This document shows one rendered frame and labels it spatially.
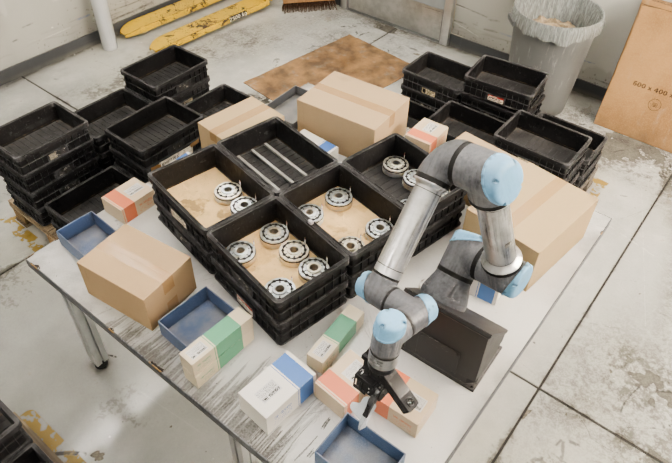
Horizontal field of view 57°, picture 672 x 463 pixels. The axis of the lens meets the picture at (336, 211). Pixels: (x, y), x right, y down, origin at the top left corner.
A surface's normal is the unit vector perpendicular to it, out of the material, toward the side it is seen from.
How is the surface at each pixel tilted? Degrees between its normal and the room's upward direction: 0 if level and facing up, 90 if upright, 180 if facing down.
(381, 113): 0
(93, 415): 0
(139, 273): 0
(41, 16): 90
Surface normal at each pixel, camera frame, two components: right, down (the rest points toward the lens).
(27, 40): 0.78, 0.44
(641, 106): -0.58, 0.32
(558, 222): 0.02, -0.73
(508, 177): 0.65, 0.29
